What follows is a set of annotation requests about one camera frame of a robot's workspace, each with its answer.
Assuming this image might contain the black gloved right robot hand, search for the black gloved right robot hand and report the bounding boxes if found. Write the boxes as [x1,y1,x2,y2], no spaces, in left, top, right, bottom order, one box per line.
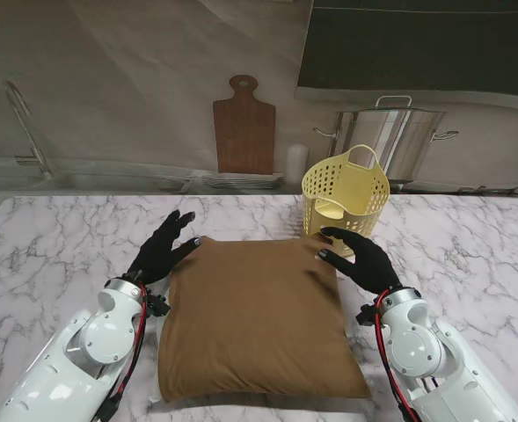
[317,226,404,295]

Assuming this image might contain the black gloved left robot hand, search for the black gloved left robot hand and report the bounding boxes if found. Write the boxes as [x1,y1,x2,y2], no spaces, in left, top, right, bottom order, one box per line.
[125,209,203,286]

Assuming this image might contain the brown pillowcase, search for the brown pillowcase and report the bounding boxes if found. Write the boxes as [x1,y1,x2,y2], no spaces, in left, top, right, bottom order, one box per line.
[157,236,372,391]

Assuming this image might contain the yellow perforated laundry basket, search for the yellow perforated laundry basket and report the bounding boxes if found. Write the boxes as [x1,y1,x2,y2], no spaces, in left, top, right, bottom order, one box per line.
[301,143,391,259]

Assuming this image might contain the steel kitchen sink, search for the steel kitchen sink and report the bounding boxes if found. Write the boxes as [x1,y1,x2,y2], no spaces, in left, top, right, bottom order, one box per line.
[0,171,196,194]

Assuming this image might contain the stack of white plates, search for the stack of white plates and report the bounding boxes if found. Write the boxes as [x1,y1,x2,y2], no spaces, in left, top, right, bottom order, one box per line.
[201,171,286,191]

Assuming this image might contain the large steel stockpot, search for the large steel stockpot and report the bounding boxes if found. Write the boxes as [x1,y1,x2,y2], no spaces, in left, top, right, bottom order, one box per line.
[313,94,461,185]

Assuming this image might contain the black stove grate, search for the black stove grate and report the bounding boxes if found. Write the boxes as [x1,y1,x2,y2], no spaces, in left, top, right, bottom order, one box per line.
[458,184,518,197]

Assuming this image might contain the chrome kitchen faucet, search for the chrome kitchen faucet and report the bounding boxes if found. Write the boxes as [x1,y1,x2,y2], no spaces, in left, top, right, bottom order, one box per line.
[4,80,54,180]

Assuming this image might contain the brown wooden cutting board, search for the brown wooden cutting board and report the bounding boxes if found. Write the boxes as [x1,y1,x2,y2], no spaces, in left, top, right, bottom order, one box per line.
[212,74,277,175]

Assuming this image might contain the dark range hood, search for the dark range hood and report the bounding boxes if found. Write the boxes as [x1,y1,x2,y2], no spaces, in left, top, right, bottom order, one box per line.
[294,0,518,100]

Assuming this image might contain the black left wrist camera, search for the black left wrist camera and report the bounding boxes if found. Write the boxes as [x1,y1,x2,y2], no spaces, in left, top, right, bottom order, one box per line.
[145,293,171,317]

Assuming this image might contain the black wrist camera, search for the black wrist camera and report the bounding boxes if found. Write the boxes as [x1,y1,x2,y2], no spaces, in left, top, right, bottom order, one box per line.
[356,304,379,327]
[145,293,171,317]

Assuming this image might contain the red left arm cable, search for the red left arm cable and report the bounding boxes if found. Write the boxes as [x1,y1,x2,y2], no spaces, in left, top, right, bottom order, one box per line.
[91,283,150,422]

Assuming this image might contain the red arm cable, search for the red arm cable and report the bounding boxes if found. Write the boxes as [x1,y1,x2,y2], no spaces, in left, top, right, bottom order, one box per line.
[372,293,418,422]
[91,283,150,422]

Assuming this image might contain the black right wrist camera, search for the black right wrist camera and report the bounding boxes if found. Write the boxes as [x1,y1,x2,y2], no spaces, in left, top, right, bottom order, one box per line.
[356,304,379,327]

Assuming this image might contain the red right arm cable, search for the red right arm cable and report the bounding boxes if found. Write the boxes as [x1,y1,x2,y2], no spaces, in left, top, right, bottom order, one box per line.
[372,293,418,422]

